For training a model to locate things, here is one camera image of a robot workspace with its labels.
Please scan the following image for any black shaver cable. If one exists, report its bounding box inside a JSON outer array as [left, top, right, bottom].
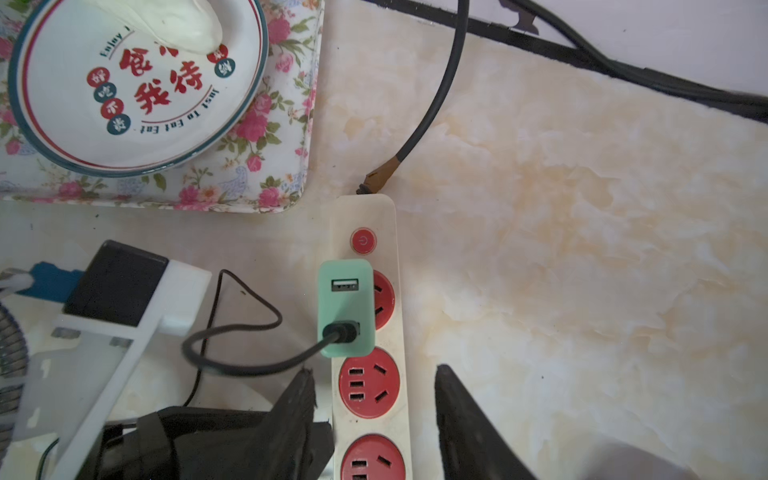
[[181, 268, 361, 409]]

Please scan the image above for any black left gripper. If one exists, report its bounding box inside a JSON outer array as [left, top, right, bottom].
[[77, 407, 335, 479]]

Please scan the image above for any black power strip cord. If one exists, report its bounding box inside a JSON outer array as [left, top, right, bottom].
[[356, 0, 472, 197]]

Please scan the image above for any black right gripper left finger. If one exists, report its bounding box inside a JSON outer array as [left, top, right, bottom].
[[240, 369, 315, 479]]

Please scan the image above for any black socket power cord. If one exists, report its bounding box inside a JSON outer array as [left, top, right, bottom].
[[509, 0, 768, 121]]

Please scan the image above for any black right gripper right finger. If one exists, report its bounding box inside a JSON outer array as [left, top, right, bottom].
[[434, 364, 534, 480]]

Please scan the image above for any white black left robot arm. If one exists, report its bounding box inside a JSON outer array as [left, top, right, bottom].
[[1, 241, 335, 479]]

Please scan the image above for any green charger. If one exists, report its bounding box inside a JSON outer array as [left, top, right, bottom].
[[317, 259, 376, 358]]

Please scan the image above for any floral placemat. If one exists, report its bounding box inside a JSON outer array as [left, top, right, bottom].
[[1, 1, 325, 213]]

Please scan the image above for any white patterned plate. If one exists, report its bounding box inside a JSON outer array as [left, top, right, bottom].
[[7, 1, 269, 178]]

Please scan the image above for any white power strip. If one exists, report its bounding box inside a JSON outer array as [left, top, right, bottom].
[[326, 194, 414, 479]]

